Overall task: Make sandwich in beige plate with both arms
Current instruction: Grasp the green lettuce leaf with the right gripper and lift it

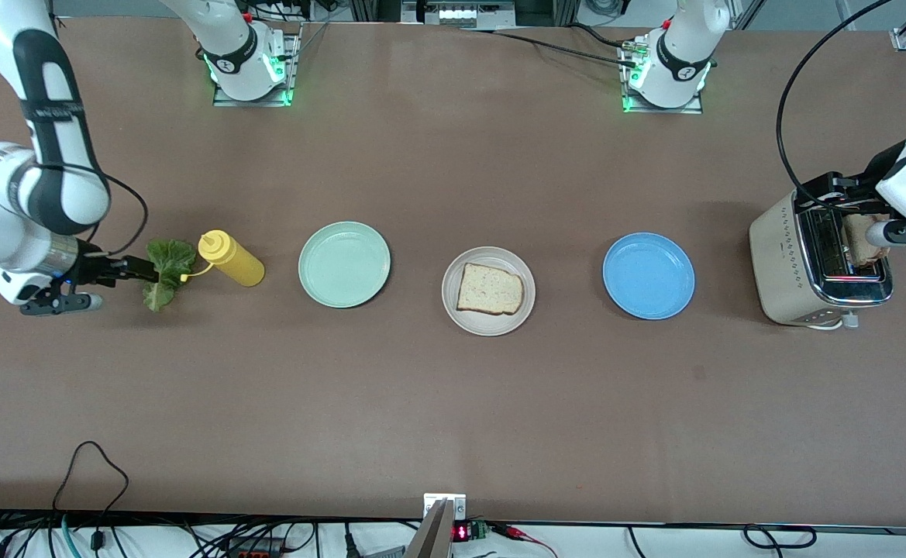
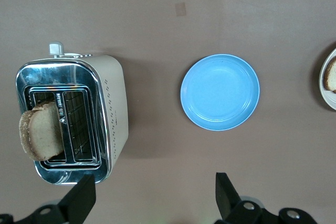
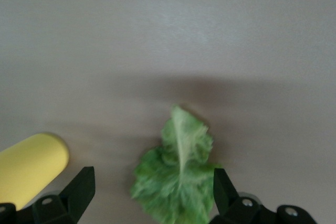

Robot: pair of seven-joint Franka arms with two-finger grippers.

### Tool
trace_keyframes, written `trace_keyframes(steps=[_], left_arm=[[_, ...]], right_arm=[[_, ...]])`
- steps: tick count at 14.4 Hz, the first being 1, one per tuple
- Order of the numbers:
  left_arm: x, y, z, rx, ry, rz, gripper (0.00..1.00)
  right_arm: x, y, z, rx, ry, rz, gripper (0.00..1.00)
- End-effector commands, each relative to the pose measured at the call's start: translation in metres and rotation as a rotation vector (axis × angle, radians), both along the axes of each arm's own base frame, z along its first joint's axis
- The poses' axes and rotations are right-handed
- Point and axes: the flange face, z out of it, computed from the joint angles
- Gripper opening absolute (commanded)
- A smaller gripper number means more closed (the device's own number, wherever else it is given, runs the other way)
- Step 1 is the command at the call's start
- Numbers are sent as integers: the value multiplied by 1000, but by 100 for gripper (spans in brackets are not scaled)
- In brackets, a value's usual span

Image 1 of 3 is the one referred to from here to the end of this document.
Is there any black base power cable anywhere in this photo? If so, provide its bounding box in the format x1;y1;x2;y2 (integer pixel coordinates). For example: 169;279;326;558
459;26;639;69

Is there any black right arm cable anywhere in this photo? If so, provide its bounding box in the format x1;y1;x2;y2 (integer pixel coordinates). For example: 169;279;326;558
30;163;149;258

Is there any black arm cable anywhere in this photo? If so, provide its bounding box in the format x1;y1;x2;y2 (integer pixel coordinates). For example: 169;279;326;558
30;163;149;258
776;0;876;210

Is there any beige plate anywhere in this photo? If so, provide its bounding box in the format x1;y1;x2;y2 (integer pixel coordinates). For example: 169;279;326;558
442;246;536;337

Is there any black device with lights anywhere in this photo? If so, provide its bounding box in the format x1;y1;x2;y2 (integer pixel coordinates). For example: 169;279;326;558
402;0;515;28

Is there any light green plate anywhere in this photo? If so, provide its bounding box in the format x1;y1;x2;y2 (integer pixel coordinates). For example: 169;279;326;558
298;222;391;309

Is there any beige chrome toaster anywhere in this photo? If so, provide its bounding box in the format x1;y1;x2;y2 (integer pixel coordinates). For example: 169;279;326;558
749;186;894;332

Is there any red clip lead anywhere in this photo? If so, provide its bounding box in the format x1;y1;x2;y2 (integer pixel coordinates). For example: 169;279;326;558
491;523;558;558

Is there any brown bread slice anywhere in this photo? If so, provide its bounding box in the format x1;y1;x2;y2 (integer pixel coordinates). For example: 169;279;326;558
842;213;891;268
456;263;525;316

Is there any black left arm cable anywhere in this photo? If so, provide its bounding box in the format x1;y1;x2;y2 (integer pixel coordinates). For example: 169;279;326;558
776;0;876;210

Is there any yellow squeeze bottle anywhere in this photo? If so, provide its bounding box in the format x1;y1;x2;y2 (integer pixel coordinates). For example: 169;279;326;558
181;229;266;288

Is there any coiled black cable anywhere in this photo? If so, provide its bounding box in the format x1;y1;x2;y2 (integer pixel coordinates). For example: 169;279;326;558
743;525;818;549

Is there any green lettuce leaf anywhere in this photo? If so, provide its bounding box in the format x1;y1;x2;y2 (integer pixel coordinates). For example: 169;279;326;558
141;239;198;313

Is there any blue plate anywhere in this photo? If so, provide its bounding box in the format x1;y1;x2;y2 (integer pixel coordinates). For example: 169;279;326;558
602;232;696;321

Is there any thin black looped cable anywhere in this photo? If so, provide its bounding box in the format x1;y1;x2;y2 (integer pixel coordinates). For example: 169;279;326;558
52;440;129;553

